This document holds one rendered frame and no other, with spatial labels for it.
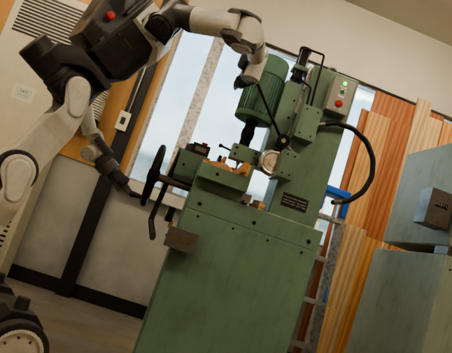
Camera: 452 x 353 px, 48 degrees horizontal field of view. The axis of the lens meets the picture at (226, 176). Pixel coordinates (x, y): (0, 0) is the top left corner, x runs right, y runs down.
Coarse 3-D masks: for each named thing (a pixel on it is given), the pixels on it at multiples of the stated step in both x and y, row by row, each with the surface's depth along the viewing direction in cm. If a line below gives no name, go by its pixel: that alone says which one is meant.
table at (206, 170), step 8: (176, 168) 220; (200, 168) 201; (208, 168) 201; (216, 168) 201; (176, 176) 228; (184, 176) 220; (192, 176) 221; (200, 176) 202; (208, 176) 201; (216, 176) 201; (224, 176) 201; (232, 176) 202; (240, 176) 202; (224, 184) 201; (232, 184) 201; (240, 184) 202; (248, 184) 202; (240, 192) 207
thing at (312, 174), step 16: (320, 80) 228; (352, 80) 230; (304, 96) 228; (320, 96) 228; (352, 96) 229; (320, 128) 226; (336, 128) 227; (304, 144) 224; (320, 144) 225; (336, 144) 226; (304, 160) 223; (320, 160) 224; (304, 176) 222; (320, 176) 223; (272, 192) 223; (288, 192) 221; (304, 192) 222; (320, 192) 223; (272, 208) 219; (288, 208) 220; (304, 224) 220
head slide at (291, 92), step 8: (288, 88) 230; (296, 88) 231; (280, 96) 234; (288, 96) 230; (296, 96) 230; (280, 104) 229; (288, 104) 229; (296, 104) 230; (280, 112) 228; (288, 112) 229; (280, 120) 228; (288, 120) 229; (272, 128) 227; (280, 128) 228; (288, 128) 228; (264, 136) 239; (272, 136) 227; (264, 144) 229; (272, 144) 226; (256, 168) 233
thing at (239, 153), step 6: (234, 144) 228; (240, 144) 228; (234, 150) 227; (240, 150) 228; (246, 150) 228; (252, 150) 228; (228, 156) 230; (234, 156) 227; (240, 156) 227; (246, 156) 228; (252, 156) 228; (258, 156) 229; (240, 162) 233
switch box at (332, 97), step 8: (336, 80) 223; (344, 80) 223; (336, 88) 222; (352, 88) 223; (328, 96) 223; (336, 96) 222; (344, 96) 222; (328, 104) 221; (344, 104) 222; (328, 112) 225; (336, 112) 222; (344, 112) 222
